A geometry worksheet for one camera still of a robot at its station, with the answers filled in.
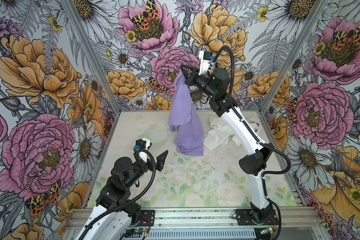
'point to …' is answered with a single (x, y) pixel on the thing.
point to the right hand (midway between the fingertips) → (179, 70)
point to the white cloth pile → (219, 133)
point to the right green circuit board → (267, 230)
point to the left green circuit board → (134, 232)
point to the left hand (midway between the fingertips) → (158, 152)
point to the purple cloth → (183, 120)
